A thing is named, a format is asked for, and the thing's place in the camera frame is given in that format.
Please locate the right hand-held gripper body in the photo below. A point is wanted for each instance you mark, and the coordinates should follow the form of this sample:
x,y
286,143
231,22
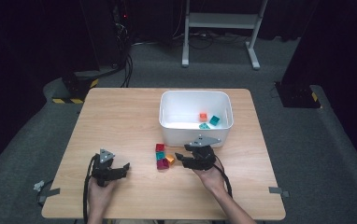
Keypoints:
x,y
203,158

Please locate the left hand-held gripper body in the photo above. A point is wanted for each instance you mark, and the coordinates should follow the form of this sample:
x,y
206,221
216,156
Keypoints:
x,y
102,172

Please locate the orange toy block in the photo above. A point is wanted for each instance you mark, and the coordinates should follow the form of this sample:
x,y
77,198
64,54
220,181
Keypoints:
x,y
170,160

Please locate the magenta toy block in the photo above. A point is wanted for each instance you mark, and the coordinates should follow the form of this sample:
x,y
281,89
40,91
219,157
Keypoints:
x,y
162,164

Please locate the white plastic bin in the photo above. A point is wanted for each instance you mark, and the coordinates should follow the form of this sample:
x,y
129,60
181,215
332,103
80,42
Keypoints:
x,y
173,137

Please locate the small teal toy block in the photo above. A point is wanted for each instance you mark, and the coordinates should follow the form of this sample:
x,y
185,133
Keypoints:
x,y
160,156

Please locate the teal rectangular toy brick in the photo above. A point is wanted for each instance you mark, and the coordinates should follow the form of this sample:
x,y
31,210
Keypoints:
x,y
204,126

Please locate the red toy block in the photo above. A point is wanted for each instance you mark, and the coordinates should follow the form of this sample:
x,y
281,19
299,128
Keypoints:
x,y
159,147

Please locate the salmon toy block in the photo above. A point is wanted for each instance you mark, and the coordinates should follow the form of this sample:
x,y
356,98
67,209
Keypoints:
x,y
203,117

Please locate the square teal toy block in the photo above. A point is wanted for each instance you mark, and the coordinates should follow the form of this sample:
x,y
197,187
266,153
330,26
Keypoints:
x,y
214,120

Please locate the person's right hand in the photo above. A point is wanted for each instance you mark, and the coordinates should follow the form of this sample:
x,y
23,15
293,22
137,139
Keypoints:
x,y
212,180

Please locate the person's left hand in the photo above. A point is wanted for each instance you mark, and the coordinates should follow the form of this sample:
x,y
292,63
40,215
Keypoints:
x,y
98,197

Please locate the dark grey tape strip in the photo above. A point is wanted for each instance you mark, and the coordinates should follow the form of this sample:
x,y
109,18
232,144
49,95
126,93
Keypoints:
x,y
278,190
50,192

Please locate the black base with striped tape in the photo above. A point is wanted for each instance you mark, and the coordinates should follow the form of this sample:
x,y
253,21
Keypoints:
x,y
74,87

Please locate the black stand base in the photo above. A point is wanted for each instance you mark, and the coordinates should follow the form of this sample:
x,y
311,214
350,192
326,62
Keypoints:
x,y
296,96

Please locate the grey metal stand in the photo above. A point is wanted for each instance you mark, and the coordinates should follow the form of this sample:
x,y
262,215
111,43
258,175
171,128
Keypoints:
x,y
220,20

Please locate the dark equipment rack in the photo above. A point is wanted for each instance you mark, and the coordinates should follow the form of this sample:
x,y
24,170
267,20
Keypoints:
x,y
120,31

